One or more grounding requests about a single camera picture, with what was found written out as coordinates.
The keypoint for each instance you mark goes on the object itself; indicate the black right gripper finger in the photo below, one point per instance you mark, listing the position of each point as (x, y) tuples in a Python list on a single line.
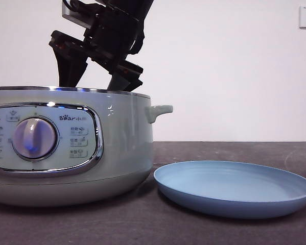
[(122, 84), (68, 71)]

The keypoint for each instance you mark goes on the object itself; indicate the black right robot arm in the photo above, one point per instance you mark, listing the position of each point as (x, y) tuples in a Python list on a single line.
[(135, 7)]

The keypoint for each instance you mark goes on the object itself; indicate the pale green electric steamer pot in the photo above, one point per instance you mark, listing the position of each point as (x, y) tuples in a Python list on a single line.
[(122, 153)]

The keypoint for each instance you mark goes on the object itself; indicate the blue round plate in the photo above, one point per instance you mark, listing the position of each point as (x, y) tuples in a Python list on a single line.
[(188, 183)]

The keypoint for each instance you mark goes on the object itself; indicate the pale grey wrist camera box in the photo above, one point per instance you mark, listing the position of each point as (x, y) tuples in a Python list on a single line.
[(74, 18)]

